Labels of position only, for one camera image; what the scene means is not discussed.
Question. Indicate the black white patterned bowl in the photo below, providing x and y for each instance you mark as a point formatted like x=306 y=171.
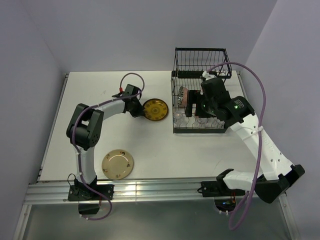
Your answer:
x=182 y=97

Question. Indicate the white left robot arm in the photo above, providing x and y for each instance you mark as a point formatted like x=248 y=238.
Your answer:
x=84 y=132

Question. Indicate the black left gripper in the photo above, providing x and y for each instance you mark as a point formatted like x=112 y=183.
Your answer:
x=139 y=112

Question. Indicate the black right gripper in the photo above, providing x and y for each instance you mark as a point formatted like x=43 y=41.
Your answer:
x=193 y=97

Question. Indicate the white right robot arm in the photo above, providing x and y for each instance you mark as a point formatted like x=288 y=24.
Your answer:
x=275 y=174

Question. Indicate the yellow patterned plate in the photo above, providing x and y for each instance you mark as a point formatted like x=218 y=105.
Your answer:
x=155 y=109

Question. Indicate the clear glass cup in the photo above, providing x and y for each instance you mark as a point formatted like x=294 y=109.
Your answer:
x=179 y=119
x=200 y=122

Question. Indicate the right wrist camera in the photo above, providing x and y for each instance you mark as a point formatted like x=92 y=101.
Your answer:
x=207 y=76

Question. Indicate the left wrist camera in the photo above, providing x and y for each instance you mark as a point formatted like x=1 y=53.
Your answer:
x=129 y=92

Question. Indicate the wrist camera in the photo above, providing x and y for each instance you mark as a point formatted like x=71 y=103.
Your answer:
x=207 y=76
x=129 y=92

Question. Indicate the black wire dish rack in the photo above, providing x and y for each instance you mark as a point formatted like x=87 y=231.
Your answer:
x=189 y=64

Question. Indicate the beige floral plate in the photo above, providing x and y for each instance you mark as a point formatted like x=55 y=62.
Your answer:
x=117 y=164

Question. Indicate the aluminium mounting rail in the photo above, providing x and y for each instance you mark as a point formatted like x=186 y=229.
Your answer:
x=141 y=190

